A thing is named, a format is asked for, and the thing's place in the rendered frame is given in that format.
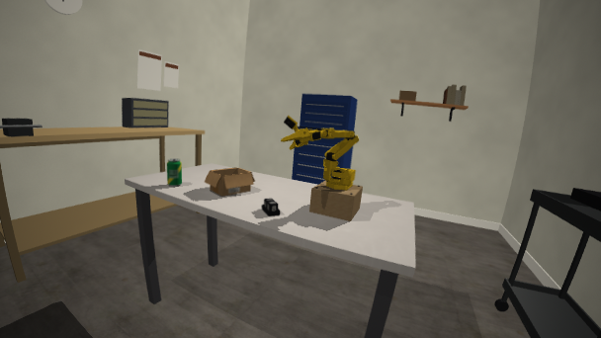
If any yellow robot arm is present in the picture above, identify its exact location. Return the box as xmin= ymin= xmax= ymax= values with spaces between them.
xmin=308 ymin=128 xmax=359 ymax=191

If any green drink can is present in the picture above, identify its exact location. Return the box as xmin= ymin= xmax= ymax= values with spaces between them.
xmin=167 ymin=159 xmax=182 ymax=187

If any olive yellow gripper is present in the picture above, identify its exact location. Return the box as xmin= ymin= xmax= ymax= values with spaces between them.
xmin=281 ymin=116 xmax=310 ymax=150

